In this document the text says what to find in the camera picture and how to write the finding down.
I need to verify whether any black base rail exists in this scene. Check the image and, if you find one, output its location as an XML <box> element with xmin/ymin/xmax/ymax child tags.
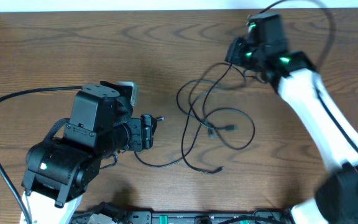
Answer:
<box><xmin>70</xmin><ymin>202</ymin><xmax>295</xmax><ymax>224</ymax></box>

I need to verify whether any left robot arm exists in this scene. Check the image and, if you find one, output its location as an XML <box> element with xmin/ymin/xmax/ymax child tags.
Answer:
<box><xmin>21</xmin><ymin>81</ymin><xmax>163</xmax><ymax>223</ymax></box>

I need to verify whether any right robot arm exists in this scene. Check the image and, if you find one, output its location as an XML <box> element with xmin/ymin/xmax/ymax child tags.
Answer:
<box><xmin>225</xmin><ymin>12</ymin><xmax>358</xmax><ymax>223</ymax></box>

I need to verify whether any black USB cable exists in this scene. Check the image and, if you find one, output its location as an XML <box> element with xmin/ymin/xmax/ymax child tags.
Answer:
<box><xmin>202</xmin><ymin>107</ymin><xmax>256</xmax><ymax>151</ymax></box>
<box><xmin>134</xmin><ymin>62</ymin><xmax>267</xmax><ymax>174</ymax></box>

